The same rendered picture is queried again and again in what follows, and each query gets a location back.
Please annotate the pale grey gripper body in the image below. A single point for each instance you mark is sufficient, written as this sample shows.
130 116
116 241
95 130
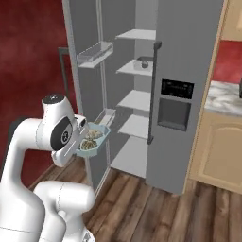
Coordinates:
68 148

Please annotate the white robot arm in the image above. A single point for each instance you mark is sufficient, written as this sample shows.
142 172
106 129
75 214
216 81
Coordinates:
19 176

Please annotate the light blue tupperware container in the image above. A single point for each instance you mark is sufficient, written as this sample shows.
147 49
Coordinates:
101 143

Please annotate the clear fridge door bin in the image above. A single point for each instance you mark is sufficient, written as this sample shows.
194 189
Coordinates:
106 116
94 55

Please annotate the white fridge shelf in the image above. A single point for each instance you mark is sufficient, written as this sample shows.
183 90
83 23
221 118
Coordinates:
135 126
129 70
135 100
138 34

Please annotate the grey fridge cabinet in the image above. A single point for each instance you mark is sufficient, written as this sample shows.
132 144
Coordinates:
124 104

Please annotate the clear tupperware container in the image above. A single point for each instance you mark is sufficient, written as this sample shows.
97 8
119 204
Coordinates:
144 64

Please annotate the grey fridge door with dispenser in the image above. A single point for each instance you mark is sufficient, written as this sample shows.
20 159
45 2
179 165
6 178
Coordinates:
186 47

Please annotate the beige dumpling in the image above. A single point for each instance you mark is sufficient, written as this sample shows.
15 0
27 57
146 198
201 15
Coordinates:
94 134
88 144

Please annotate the beige base cupboard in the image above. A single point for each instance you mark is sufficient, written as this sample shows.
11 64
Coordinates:
220 151

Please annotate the dark appliance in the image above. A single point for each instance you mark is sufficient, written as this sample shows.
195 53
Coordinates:
240 89

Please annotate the beige wall cupboard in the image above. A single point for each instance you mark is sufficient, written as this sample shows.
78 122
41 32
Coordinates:
233 19

